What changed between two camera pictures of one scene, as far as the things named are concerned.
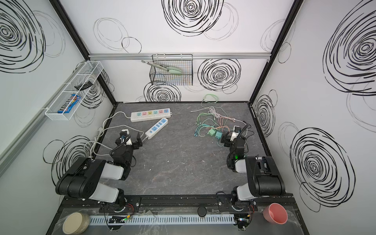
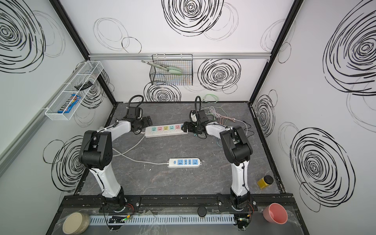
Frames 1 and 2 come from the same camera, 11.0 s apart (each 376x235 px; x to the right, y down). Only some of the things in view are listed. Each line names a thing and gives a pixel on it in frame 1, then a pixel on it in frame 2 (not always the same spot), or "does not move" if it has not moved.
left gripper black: [133, 143] to [145, 121]
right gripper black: [238, 140] to [187, 126]
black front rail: [176, 202] does not move
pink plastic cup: [276, 213] does not move
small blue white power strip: [156, 128] to [184, 162]
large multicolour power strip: [143, 115] to [164, 130]
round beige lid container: [76, 223] does not move
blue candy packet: [74, 99] does not move
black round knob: [201, 211] does not move
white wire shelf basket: [66, 102] does not move
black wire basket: [159, 76] does not move
